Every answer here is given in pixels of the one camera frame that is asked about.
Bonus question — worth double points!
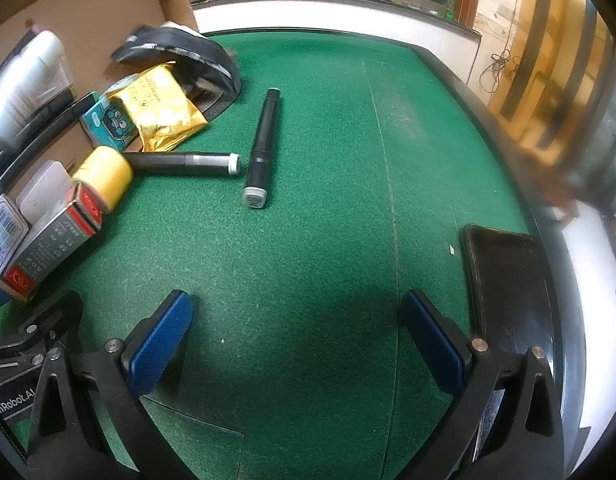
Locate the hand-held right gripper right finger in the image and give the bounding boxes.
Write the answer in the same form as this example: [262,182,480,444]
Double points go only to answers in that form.
[398,289,570,480]

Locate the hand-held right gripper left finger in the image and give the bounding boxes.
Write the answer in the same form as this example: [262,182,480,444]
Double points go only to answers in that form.
[28,289,199,480]

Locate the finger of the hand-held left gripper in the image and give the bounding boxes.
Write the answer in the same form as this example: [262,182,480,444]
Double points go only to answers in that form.
[0,290,84,386]

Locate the grey red barcode box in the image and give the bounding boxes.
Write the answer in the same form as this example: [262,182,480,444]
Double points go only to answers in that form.
[0,184,104,304]

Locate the gold foil packet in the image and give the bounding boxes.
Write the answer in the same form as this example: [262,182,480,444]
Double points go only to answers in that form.
[104,62,209,154]

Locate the cardboard box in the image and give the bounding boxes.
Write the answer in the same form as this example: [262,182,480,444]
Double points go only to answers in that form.
[0,0,199,306]

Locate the black smartphone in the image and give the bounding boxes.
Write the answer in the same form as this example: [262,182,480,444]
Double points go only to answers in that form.
[460,223,556,461]

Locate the white rounded box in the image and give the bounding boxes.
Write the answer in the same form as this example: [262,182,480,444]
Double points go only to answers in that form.
[16,160,72,227]

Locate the yellow can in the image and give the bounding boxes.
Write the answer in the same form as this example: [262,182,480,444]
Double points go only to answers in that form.
[72,145,134,214]

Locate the black marker pen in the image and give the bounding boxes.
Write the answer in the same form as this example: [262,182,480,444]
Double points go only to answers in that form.
[122,151,243,177]
[243,88,283,210]

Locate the teal tissue pack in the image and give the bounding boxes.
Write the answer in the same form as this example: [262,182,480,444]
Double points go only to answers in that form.
[81,97,139,152]

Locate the plain white bottle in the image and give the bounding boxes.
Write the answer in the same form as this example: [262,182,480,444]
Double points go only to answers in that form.
[0,29,71,144]

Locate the black curved band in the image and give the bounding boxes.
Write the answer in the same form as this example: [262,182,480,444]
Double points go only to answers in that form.
[110,24,244,122]

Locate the wooden door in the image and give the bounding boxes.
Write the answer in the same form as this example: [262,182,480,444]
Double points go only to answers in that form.
[488,0,616,201]

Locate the tangled wall cable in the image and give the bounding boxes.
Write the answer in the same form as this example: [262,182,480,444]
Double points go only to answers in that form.
[480,49,525,94]

